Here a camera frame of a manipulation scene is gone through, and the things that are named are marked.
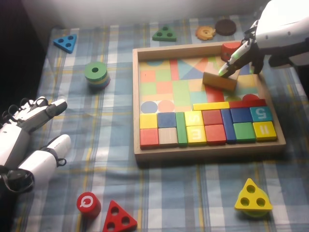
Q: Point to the red triangle with holes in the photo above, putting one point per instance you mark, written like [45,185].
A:
[116,217]

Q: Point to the red semicircle block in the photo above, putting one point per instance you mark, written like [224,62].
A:
[228,50]

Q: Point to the blue triangle with holes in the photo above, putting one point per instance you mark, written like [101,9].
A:
[63,43]

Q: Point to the green triangle with holes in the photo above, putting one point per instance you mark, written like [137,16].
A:
[164,36]

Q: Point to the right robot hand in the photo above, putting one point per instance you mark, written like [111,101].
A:
[282,26]

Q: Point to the yellow triangle with holes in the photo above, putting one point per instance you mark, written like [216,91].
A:
[251,195]

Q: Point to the flower shaped cookie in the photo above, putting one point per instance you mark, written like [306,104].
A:
[201,33]

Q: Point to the blue plaid cloth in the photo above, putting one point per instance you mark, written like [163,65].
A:
[169,193]

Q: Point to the natural wood arch block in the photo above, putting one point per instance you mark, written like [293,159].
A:
[217,82]

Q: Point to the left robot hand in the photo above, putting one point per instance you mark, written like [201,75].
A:
[12,142]

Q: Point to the wooden puzzle tray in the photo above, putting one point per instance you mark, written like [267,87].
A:
[207,152]

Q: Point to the round chocolate cookie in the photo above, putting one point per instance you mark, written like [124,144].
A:
[225,27]

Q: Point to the red cylinder block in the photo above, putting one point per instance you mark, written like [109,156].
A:
[89,205]

